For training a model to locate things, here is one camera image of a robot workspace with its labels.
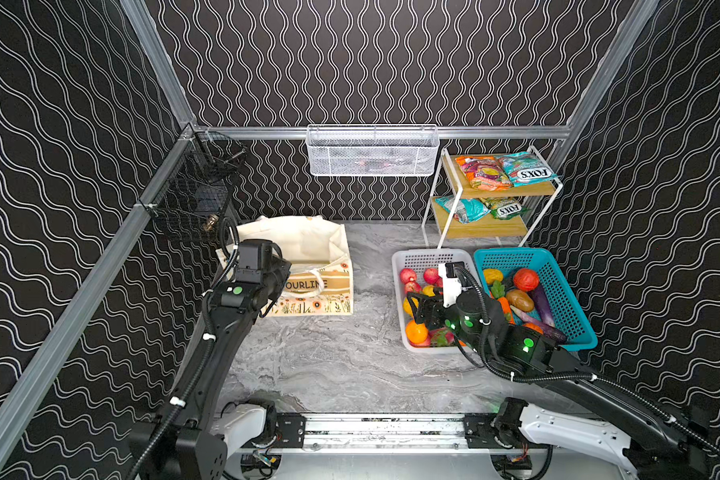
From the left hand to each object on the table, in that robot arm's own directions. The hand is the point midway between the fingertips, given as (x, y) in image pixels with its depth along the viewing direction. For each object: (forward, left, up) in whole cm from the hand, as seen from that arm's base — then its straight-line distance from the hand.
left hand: (296, 260), depth 78 cm
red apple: (+11, -31, -21) cm, 39 cm away
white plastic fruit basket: (+17, -37, -18) cm, 45 cm away
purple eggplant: (+3, -72, -23) cm, 76 cm away
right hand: (-9, -31, 0) cm, 33 cm away
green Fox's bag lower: (+30, -63, -7) cm, 70 cm away
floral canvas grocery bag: (-3, -6, -3) cm, 8 cm away
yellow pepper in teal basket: (+14, -59, -23) cm, 65 cm away
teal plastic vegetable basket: (-2, -78, -21) cm, 81 cm away
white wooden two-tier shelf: (+36, -59, -7) cm, 70 cm away
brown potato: (+4, -66, -22) cm, 70 cm away
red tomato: (+9, -68, -18) cm, 71 cm away
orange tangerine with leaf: (-12, -32, -14) cm, 37 cm away
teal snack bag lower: (+30, -51, -7) cm, 59 cm away
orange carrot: (+7, -60, -23) cm, 65 cm away
